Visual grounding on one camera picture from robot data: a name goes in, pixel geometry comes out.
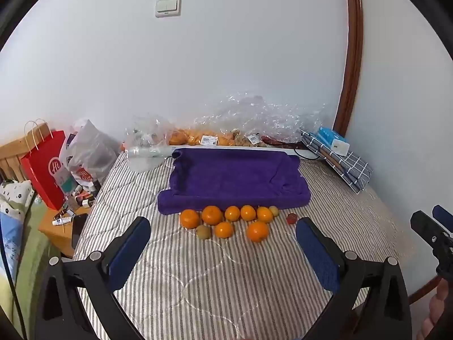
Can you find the brown wooden door frame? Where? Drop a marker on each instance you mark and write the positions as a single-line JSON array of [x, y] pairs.
[[354, 42]]

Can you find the wooden nightstand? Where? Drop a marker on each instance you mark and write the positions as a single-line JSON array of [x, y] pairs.
[[53, 235]]

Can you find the person's right hand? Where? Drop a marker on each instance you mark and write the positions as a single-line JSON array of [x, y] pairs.
[[441, 297]]

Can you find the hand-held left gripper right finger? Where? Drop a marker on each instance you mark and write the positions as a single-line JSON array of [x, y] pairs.
[[318, 255]]

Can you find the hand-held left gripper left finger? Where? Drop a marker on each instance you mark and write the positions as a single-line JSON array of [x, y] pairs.
[[131, 251]]

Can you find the large clear plastic wrap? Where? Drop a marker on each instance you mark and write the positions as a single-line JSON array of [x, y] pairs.
[[283, 120]]

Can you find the green bed sheet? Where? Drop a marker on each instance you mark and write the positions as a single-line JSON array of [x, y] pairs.
[[32, 255]]

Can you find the wooden headboard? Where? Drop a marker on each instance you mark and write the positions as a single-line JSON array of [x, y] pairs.
[[10, 156]]

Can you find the olive green round fruit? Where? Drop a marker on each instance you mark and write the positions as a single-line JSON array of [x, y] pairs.
[[204, 232]]

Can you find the small red tomato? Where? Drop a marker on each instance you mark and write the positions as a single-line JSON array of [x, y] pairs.
[[291, 218]]

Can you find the white long board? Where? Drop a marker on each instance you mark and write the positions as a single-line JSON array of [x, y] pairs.
[[292, 152]]

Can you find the yellow green round fruit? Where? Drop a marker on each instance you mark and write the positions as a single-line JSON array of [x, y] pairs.
[[273, 211]]

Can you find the plaid grey fabric bag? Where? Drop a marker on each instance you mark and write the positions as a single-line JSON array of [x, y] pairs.
[[357, 173]]

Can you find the blue tissue box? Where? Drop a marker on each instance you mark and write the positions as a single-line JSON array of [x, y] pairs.
[[327, 134]]

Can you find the purple towel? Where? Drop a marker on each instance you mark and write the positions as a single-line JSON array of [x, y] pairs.
[[230, 177]]

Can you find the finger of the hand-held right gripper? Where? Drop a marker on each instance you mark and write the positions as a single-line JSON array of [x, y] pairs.
[[445, 217], [428, 228]]

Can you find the cluster of small bottles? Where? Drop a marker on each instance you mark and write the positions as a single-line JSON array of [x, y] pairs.
[[79, 194]]

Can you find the clear bag of oranges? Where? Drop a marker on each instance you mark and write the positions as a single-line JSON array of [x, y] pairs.
[[187, 138]]

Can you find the white plastic bag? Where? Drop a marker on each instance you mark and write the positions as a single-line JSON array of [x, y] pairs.
[[92, 148]]

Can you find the white light switch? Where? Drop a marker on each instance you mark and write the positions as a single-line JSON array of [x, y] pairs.
[[168, 6]]

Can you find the white tube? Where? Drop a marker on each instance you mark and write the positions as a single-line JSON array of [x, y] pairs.
[[63, 220]]

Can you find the white patterned pillow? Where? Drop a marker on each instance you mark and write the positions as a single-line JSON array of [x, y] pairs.
[[16, 193]]

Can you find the clear bag of yellow fruit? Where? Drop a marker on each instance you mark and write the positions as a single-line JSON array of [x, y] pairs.
[[244, 140]]

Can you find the crumpled clear plastic bag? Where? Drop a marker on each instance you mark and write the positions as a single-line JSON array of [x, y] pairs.
[[148, 131]]

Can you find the red paper bag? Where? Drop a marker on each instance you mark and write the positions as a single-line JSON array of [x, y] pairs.
[[42, 170]]

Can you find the dark red packet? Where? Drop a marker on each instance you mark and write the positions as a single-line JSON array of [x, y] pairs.
[[283, 143]]

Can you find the blue printed cloth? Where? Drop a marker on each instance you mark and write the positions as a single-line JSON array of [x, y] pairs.
[[7, 241]]

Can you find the mandarin orange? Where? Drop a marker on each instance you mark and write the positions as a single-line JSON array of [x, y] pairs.
[[212, 215], [223, 230], [189, 218], [232, 213], [248, 213], [258, 231], [264, 214]]

